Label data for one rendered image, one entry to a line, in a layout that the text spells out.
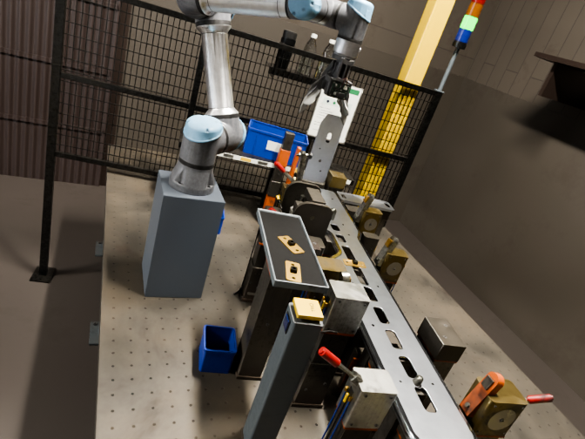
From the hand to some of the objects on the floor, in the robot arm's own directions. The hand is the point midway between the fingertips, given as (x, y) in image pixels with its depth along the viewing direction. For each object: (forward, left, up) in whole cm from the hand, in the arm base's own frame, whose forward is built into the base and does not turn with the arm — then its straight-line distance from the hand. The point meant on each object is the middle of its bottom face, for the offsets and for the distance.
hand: (320, 118), depth 141 cm
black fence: (+9, +91, -144) cm, 171 cm away
